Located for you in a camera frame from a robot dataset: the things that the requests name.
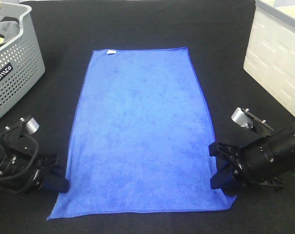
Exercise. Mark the grey perforated plastic basket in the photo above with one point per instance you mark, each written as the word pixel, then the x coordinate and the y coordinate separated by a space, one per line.
pixel 21 62

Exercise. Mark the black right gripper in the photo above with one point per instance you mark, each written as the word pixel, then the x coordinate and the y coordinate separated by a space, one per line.
pixel 256 166

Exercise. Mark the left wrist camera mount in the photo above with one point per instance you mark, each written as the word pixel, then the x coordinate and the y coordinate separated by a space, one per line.
pixel 18 135

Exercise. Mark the blue microfibre towel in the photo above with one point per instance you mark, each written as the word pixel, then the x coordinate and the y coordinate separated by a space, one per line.
pixel 140 138

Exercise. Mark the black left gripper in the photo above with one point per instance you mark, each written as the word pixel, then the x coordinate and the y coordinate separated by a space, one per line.
pixel 20 172

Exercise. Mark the grey cloth in basket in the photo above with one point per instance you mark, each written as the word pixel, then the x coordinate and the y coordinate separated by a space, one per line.
pixel 8 30

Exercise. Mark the white plastic storage crate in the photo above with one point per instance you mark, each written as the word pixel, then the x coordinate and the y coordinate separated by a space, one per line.
pixel 270 54

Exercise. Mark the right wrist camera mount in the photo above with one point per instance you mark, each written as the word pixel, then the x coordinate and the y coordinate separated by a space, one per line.
pixel 245 119

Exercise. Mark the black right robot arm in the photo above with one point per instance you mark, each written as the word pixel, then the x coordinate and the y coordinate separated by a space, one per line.
pixel 282 144

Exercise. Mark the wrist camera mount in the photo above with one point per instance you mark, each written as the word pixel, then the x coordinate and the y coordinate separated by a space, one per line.
pixel 245 119
pixel 18 135

